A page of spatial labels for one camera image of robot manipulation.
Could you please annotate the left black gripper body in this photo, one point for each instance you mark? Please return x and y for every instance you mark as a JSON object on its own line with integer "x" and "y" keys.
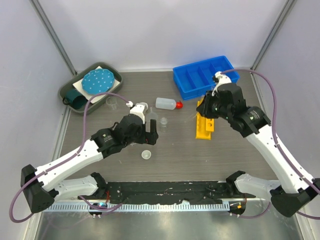
{"x": 134, "y": 139}

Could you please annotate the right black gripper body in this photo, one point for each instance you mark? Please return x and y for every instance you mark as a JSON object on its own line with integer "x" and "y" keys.
{"x": 213, "y": 109}

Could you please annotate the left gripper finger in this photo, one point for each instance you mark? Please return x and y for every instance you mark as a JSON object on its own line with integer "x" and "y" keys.
{"x": 142, "y": 135}
{"x": 153, "y": 127}

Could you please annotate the white squeeze bottle red cap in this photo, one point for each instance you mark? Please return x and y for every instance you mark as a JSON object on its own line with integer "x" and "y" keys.
{"x": 168, "y": 104}

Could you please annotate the clear glass beaker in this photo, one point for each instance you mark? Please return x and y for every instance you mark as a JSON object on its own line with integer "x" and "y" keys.
{"x": 111, "y": 103}

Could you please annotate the yellow test tube rack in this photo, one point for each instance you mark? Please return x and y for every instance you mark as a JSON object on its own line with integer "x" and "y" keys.
{"x": 204, "y": 127}

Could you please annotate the blue divided plastic bin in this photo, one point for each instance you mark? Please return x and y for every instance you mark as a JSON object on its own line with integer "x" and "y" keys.
{"x": 194, "y": 79}

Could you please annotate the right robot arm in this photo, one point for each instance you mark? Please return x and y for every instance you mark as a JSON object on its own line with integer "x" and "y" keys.
{"x": 290, "y": 192}

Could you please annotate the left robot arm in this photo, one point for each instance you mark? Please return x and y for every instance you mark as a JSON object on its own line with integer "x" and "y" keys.
{"x": 43, "y": 185}

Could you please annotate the small white ceramic dish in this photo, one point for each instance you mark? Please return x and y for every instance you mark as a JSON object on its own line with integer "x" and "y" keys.
{"x": 145, "y": 105}

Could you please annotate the small translucent plastic cup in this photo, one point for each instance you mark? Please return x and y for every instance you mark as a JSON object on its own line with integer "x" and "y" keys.
{"x": 146, "y": 154}

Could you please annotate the blue dotted plate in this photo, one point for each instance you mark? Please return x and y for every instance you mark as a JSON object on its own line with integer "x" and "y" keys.
{"x": 98, "y": 81}

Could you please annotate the grey-green plastic tray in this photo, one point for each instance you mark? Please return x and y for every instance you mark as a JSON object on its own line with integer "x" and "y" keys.
{"x": 97, "y": 101}

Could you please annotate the dark green mug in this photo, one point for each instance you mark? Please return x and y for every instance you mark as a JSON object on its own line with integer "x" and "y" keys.
{"x": 74, "y": 99}

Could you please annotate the white square board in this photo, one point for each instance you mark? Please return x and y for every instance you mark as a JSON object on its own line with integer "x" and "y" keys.
{"x": 78, "y": 85}

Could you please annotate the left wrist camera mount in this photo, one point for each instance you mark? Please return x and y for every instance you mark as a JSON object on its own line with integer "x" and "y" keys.
{"x": 137, "y": 109}

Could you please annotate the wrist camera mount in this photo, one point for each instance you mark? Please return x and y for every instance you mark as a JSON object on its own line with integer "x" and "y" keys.
{"x": 219, "y": 79}
{"x": 137, "y": 109}

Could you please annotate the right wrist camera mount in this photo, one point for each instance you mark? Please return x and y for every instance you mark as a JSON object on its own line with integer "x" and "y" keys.
{"x": 219, "y": 79}

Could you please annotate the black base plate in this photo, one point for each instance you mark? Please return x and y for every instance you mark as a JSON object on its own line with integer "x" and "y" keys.
{"x": 168, "y": 192}

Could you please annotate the white slotted cable duct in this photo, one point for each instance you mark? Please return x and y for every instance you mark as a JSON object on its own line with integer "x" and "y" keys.
{"x": 185, "y": 206}

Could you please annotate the right aluminium frame post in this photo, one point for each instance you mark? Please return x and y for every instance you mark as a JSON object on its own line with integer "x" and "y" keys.
{"x": 280, "y": 20}

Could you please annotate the aluminium frame post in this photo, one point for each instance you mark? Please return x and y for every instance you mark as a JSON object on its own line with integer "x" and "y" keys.
{"x": 53, "y": 35}
{"x": 280, "y": 20}

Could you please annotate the left aluminium frame post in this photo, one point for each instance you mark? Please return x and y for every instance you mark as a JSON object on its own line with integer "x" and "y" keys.
{"x": 53, "y": 35}

